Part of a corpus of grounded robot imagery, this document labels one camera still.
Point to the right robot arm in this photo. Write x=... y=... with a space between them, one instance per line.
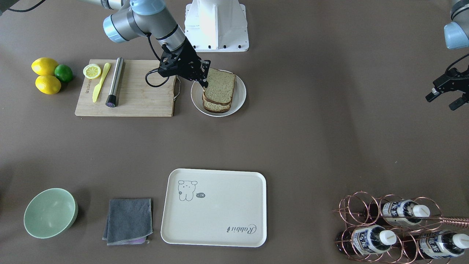
x=151 y=18

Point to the upper tea bottle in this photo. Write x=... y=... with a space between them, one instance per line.
x=402 y=213

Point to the cream rabbit tray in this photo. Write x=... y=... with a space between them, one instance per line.
x=212 y=207

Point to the bread slice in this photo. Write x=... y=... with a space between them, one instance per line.
x=215 y=107
x=220 y=87

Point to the steel cylinder muddler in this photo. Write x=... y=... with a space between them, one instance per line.
x=112 y=97

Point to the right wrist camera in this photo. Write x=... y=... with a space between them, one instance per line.
x=170 y=62

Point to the copper wire bottle rack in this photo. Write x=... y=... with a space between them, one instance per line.
x=351 y=210

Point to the yellow lemon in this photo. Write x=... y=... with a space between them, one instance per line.
x=44 y=66
x=48 y=84

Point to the green lime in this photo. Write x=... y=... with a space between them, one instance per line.
x=63 y=73

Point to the upper yellow lemon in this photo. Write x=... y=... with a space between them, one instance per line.
x=44 y=66

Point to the white round plate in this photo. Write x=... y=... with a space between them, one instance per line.
x=239 y=97

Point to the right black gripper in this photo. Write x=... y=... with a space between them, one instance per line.
x=191 y=55

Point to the lower tea bottle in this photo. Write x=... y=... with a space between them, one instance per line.
x=372 y=239
x=435 y=245

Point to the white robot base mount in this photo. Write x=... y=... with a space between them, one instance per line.
x=217 y=26

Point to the tea bottle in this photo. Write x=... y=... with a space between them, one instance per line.
x=435 y=245
x=402 y=213
x=372 y=239

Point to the grey folded cloth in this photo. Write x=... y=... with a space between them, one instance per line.
x=129 y=222

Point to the lower yellow lemon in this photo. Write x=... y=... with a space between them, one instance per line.
x=48 y=84

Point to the green bowl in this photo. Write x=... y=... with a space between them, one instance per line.
x=50 y=213

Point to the yellow plastic knife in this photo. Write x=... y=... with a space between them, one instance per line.
x=97 y=88

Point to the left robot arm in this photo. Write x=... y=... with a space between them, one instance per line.
x=456 y=36

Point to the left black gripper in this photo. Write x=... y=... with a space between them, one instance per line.
x=451 y=81

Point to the half lemon slice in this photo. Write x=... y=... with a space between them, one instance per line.
x=92 y=71

